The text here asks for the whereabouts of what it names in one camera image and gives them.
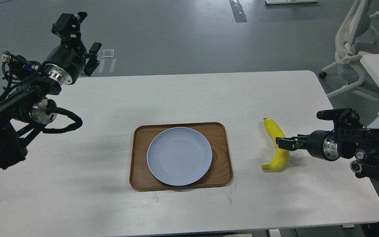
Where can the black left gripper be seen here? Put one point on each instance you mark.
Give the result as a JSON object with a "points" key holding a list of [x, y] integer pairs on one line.
{"points": [[67, 61]]}

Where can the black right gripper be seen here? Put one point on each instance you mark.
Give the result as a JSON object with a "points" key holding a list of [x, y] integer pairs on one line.
{"points": [[320, 144]]}

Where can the yellow banana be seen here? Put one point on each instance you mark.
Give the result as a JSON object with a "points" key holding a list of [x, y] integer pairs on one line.
{"points": [[281, 157]]}

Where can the light blue plate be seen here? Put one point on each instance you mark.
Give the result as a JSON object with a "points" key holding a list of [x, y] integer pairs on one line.
{"points": [[179, 156]]}

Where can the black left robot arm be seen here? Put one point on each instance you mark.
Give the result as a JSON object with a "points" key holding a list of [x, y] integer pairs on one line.
{"points": [[25, 110]]}

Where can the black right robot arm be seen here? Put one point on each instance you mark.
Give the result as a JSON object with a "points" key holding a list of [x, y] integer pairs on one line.
{"points": [[348, 139]]}

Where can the wooden tray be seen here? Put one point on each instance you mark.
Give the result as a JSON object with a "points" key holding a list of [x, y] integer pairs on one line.
{"points": [[219, 174]]}

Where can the white office chair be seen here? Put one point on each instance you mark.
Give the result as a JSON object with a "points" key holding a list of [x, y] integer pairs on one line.
{"points": [[355, 38]]}

